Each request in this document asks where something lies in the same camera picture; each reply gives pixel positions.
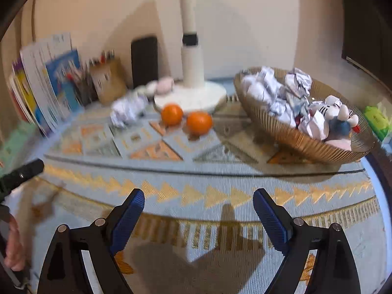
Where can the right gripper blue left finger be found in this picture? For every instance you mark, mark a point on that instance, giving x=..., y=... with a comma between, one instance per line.
x=64, y=271

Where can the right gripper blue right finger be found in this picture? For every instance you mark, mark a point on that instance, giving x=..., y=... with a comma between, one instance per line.
x=334, y=270

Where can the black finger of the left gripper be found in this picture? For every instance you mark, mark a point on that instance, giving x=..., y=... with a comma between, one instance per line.
x=17, y=177

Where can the three-ball dango plush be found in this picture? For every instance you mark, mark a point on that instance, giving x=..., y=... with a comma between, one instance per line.
x=343, y=143

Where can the paper ball top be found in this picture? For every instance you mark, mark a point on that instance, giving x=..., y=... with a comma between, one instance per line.
x=128, y=109

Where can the Hello Kitty plush toy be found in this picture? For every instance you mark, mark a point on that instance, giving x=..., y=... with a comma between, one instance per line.
x=339, y=121

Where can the orange fruit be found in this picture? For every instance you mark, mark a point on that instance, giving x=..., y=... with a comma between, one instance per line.
x=171, y=115
x=199, y=123

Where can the paper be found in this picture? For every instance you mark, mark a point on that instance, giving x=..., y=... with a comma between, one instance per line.
x=287, y=101

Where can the person's left hand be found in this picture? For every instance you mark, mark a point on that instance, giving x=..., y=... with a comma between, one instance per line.
x=15, y=254

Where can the flat green books stack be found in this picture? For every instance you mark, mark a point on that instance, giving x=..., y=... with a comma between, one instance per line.
x=17, y=148

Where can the upright blue white books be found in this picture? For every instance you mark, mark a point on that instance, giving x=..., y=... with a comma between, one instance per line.
x=46, y=75

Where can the black mesh pen holder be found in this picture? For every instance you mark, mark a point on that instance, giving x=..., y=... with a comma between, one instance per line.
x=84, y=88

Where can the patterned blue table mat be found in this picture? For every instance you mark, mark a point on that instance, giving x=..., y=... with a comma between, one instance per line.
x=199, y=232

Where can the brown paper pen holder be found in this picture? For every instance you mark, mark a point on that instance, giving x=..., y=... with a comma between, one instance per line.
x=108, y=80

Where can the amber ribbed glass bowl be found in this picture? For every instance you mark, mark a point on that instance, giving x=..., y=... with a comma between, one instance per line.
x=362, y=143

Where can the green tissue box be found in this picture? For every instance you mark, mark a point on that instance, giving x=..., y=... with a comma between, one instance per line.
x=377, y=119

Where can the black smartphone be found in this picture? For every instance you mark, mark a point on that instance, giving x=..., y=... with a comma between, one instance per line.
x=144, y=60

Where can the white desk lamp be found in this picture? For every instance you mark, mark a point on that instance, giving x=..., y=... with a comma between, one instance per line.
x=194, y=92

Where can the black wall television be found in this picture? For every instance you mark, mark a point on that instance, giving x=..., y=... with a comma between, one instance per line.
x=367, y=37

